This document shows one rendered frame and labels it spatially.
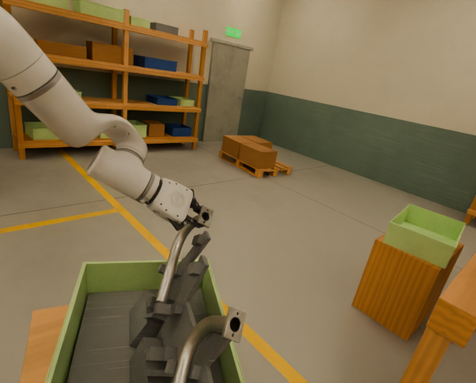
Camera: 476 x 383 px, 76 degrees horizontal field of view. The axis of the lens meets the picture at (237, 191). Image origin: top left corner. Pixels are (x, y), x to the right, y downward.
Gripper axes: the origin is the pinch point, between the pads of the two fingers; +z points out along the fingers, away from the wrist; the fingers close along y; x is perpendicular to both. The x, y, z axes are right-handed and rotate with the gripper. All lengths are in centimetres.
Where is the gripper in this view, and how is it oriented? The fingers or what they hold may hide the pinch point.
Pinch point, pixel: (199, 216)
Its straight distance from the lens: 89.2
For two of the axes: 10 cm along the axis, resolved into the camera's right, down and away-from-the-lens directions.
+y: 2.1, -8.3, 5.2
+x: -6.5, 2.8, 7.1
